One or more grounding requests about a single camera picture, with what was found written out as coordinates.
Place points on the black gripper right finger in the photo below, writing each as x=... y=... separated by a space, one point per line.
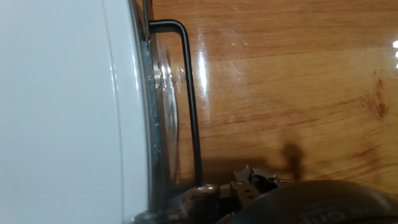
x=248 y=183

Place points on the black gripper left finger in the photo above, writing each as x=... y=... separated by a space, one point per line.
x=199 y=202

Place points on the white drawer cabinet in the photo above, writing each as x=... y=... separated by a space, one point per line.
x=62 y=109

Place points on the glossy wooden board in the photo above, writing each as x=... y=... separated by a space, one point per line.
x=280 y=77

